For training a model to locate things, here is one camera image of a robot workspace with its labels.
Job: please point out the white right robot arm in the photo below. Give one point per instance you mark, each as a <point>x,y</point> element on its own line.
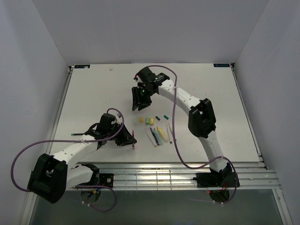
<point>201,120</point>

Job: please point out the blue corner label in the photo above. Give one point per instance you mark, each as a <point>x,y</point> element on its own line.
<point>81,66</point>
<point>221,65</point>

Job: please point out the blue corner label right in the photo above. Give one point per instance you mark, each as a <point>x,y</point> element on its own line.
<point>221,65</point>

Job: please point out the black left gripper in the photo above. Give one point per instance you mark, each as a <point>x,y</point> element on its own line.
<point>123,140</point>

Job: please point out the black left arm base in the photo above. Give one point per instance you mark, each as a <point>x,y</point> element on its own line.
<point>101,179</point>

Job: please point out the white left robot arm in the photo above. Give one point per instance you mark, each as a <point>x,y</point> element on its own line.
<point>54,174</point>

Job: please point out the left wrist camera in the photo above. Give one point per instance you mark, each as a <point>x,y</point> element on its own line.
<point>118,117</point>

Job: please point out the yellow capped white marker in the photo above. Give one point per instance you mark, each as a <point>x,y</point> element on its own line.
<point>151,138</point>

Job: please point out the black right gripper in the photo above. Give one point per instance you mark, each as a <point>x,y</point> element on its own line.
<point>136,99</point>

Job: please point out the blue corner label left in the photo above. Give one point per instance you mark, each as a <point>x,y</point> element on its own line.
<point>81,66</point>

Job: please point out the dark purple pen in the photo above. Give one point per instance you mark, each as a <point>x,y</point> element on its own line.
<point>154,136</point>

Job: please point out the yellow highlighter pen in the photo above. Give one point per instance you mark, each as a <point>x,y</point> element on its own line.
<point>162,134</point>

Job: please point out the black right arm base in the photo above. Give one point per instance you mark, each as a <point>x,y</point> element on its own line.
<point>209,180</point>

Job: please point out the green capped white marker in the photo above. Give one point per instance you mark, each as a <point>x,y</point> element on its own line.
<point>170,129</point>

